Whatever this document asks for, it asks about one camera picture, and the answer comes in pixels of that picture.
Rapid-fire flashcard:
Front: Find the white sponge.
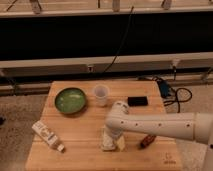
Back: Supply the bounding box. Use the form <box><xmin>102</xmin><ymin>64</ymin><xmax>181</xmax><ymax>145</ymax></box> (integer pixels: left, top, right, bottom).
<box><xmin>101</xmin><ymin>128</ymin><xmax>116</xmax><ymax>151</ymax></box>

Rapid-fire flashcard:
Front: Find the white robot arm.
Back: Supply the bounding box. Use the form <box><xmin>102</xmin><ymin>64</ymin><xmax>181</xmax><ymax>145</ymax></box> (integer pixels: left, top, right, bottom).
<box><xmin>105</xmin><ymin>101</ymin><xmax>213</xmax><ymax>171</ymax></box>

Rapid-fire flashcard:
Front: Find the brown red bottle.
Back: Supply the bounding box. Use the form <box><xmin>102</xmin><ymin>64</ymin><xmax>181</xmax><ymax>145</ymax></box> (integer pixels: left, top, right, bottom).
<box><xmin>140</xmin><ymin>135</ymin><xmax>156</xmax><ymax>149</ymax></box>

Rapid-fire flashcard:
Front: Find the black rectangular block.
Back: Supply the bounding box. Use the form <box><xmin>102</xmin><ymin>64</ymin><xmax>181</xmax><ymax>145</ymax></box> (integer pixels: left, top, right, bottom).
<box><xmin>127</xmin><ymin>96</ymin><xmax>148</xmax><ymax>106</ymax></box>

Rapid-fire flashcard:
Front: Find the clear plastic cup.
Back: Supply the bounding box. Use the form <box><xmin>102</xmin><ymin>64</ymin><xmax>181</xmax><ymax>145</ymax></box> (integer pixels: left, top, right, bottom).
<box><xmin>93</xmin><ymin>85</ymin><xmax>109</xmax><ymax>107</ymax></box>

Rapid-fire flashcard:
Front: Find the green bowl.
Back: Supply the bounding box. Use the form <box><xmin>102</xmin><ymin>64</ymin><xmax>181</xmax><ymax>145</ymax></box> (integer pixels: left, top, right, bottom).
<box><xmin>54</xmin><ymin>87</ymin><xmax>87</xmax><ymax>115</ymax></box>

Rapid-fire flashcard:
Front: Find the white carton bottle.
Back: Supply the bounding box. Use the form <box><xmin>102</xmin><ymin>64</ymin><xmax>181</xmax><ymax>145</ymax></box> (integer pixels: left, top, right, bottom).
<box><xmin>32</xmin><ymin>121</ymin><xmax>65</xmax><ymax>152</ymax></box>

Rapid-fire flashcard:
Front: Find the blue power adapter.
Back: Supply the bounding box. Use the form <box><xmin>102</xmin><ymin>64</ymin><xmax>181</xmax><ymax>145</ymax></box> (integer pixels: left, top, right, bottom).
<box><xmin>158</xmin><ymin>80</ymin><xmax>170</xmax><ymax>98</ymax></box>

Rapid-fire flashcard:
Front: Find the black coiled floor cable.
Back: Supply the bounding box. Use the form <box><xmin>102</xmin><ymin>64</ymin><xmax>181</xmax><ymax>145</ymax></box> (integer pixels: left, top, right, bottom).
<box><xmin>163</xmin><ymin>86</ymin><xmax>193</xmax><ymax>111</ymax></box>

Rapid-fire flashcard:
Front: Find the black hanging cable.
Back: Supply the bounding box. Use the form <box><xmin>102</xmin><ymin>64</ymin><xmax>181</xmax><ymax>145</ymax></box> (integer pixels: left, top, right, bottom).
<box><xmin>102</xmin><ymin>5</ymin><xmax>135</xmax><ymax>74</ymax></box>

